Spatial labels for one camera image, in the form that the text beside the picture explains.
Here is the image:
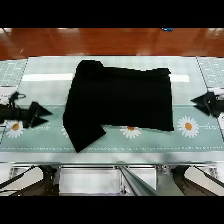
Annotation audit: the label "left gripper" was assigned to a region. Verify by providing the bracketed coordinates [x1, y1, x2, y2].
[12, 101, 54, 130]

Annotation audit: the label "black garment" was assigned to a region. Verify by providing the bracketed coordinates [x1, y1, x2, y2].
[62, 59, 175, 154]

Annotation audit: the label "silver frame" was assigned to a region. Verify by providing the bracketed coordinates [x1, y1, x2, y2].
[0, 161, 224, 197]

